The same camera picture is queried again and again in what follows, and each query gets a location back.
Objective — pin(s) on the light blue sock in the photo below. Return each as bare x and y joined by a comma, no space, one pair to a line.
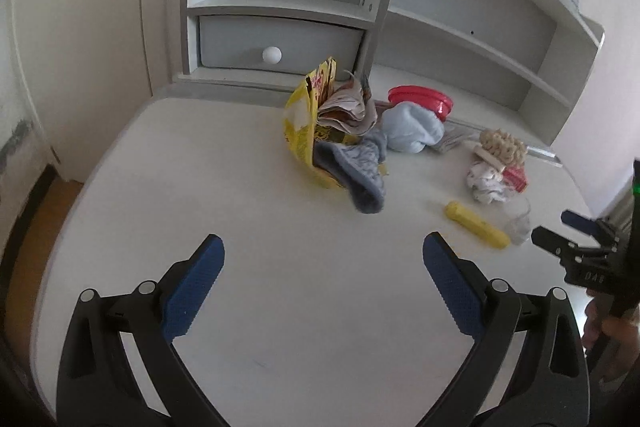
412,129

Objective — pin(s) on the beige wooden bead roller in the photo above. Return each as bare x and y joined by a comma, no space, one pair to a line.
502,147

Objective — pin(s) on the printed white face mask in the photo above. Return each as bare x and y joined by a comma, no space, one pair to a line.
487,184

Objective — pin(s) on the red plastic lid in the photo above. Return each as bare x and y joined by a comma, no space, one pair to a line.
420,95

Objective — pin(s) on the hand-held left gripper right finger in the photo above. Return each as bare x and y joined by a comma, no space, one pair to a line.
450,289

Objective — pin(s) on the yellow plastic tube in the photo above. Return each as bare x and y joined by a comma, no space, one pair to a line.
475,223

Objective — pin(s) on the white round drawer knob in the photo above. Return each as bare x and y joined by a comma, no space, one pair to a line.
271,55

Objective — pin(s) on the small red packet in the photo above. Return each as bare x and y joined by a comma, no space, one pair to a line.
516,179

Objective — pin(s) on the grey foil packet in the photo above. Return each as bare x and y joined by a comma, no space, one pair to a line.
452,139

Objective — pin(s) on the grey-blue sock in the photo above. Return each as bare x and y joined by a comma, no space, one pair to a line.
357,172

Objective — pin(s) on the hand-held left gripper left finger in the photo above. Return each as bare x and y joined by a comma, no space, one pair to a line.
195,289

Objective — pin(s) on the grey drawer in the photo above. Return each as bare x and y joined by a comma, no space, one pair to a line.
235,42

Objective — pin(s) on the person's right hand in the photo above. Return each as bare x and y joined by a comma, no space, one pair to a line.
591,327

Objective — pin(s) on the crumpled paper wrappers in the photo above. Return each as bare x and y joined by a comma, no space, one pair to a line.
345,107

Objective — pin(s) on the clear plastic cup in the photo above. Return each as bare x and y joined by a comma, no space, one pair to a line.
520,224

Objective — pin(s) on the white door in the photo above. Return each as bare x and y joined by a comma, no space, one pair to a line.
85,57

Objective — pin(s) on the yellow snack bag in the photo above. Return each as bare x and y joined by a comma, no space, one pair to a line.
299,117

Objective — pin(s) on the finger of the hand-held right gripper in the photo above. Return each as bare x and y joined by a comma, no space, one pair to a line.
580,222
550,241

